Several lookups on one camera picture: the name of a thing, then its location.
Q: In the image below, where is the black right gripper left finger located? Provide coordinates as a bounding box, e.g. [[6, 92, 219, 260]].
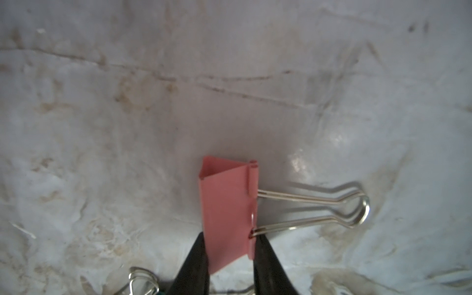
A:
[[167, 232, 210, 295]]

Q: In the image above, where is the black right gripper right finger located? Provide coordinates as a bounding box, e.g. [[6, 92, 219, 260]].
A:
[[253, 235, 299, 295]]

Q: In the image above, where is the pink binder clip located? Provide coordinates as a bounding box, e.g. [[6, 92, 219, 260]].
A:
[[199, 156, 370, 275]]

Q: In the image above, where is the teal binder clip middle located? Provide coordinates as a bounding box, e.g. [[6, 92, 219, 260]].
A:
[[114, 267, 165, 295]]

